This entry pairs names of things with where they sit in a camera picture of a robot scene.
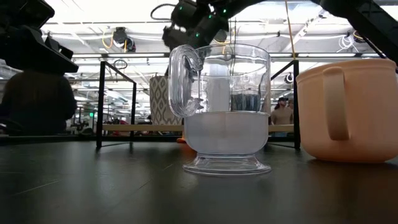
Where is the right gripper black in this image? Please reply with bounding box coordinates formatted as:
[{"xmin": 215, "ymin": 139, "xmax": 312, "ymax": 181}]
[{"xmin": 162, "ymin": 26, "xmax": 200, "ymax": 50}]

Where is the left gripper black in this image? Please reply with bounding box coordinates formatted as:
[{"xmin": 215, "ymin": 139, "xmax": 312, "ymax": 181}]
[{"xmin": 0, "ymin": 24, "xmax": 79, "ymax": 75}]

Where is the grey white patterned mug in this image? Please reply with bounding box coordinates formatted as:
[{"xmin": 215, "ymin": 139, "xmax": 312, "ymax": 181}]
[{"xmin": 149, "ymin": 75, "xmax": 184, "ymax": 126}]

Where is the clear plastic footed cup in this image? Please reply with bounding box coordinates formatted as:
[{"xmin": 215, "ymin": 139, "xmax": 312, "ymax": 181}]
[{"xmin": 167, "ymin": 43, "xmax": 272, "ymax": 177}]

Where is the peach ceramic mug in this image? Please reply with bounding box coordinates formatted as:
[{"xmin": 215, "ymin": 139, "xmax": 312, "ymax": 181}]
[{"xmin": 295, "ymin": 58, "xmax": 398, "ymax": 164}]

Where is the black horizontal overhead bar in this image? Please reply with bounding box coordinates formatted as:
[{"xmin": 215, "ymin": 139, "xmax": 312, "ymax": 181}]
[{"xmin": 71, "ymin": 53, "xmax": 386, "ymax": 59}]

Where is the person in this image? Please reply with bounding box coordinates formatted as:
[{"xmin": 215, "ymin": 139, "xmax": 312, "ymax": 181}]
[
  {"xmin": 0, "ymin": 70, "xmax": 78, "ymax": 136},
  {"xmin": 270, "ymin": 96, "xmax": 295, "ymax": 126}
]

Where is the black frame wooden shelf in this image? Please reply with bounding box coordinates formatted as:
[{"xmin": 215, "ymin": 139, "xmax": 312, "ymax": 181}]
[{"xmin": 96, "ymin": 60, "xmax": 301, "ymax": 149}]

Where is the large black ceiling cable reel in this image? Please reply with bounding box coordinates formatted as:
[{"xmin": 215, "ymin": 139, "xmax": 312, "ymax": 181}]
[{"xmin": 112, "ymin": 27, "xmax": 128, "ymax": 47}]

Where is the black hanging wire loop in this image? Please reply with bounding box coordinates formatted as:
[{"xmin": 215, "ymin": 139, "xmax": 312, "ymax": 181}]
[{"xmin": 113, "ymin": 58, "xmax": 128, "ymax": 71}]

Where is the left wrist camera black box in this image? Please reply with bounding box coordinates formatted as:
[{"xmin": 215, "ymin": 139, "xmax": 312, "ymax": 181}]
[{"xmin": 0, "ymin": 0, "xmax": 55, "ymax": 29}]

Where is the yellow hanging cable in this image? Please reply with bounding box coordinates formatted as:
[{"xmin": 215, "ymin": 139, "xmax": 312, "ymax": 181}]
[{"xmin": 284, "ymin": 0, "xmax": 297, "ymax": 60}]

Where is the white coiled cable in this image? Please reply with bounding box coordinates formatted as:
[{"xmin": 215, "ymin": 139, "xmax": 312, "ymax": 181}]
[{"xmin": 338, "ymin": 35, "xmax": 354, "ymax": 53}]

